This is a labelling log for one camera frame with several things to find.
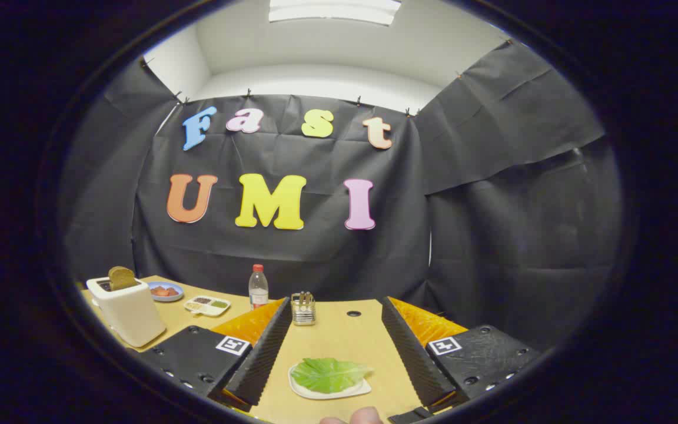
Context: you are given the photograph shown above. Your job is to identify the small blue plate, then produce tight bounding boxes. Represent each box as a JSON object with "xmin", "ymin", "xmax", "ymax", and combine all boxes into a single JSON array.
[{"xmin": 147, "ymin": 281, "xmax": 185, "ymax": 303}]

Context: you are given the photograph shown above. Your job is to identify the ceiling light panel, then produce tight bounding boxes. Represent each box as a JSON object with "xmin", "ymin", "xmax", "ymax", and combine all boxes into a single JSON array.
[{"xmin": 268, "ymin": 0, "xmax": 402, "ymax": 26}]

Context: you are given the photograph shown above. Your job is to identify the brown bread slice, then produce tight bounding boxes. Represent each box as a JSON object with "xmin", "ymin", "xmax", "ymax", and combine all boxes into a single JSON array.
[{"xmin": 108, "ymin": 266, "xmax": 137, "ymax": 291}]

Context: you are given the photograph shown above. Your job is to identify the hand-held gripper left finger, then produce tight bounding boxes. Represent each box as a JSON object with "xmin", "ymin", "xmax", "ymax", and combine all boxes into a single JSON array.
[{"xmin": 138, "ymin": 297, "xmax": 294, "ymax": 413}]

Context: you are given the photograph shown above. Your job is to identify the white rectangular plate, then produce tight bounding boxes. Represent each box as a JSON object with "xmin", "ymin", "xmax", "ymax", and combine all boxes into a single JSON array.
[{"xmin": 288, "ymin": 360, "xmax": 372, "ymax": 401}]

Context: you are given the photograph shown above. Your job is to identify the clear plastic water bottle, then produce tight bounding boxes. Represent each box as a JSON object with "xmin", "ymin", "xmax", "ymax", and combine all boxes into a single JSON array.
[{"xmin": 248, "ymin": 264, "xmax": 269, "ymax": 311}]

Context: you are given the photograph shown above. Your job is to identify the green lettuce leaf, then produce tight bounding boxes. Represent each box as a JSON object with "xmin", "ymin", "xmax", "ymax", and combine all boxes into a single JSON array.
[{"xmin": 291, "ymin": 357, "xmax": 374, "ymax": 394}]

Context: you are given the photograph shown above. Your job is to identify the white divided dish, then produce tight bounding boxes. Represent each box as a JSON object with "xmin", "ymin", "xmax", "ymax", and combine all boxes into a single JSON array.
[{"xmin": 184, "ymin": 296, "xmax": 231, "ymax": 317}]

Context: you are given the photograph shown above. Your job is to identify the metal mesh utensil holder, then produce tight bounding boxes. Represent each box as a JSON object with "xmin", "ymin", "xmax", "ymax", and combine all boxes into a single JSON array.
[{"xmin": 291, "ymin": 291, "xmax": 317, "ymax": 326}]

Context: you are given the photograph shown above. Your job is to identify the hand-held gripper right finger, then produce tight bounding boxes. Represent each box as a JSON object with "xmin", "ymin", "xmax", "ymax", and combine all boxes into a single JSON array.
[{"xmin": 380, "ymin": 296, "xmax": 544, "ymax": 414}]

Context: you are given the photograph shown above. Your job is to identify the white toaster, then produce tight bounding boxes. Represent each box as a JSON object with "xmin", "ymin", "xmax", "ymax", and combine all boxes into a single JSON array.
[{"xmin": 86, "ymin": 276, "xmax": 167, "ymax": 348}]

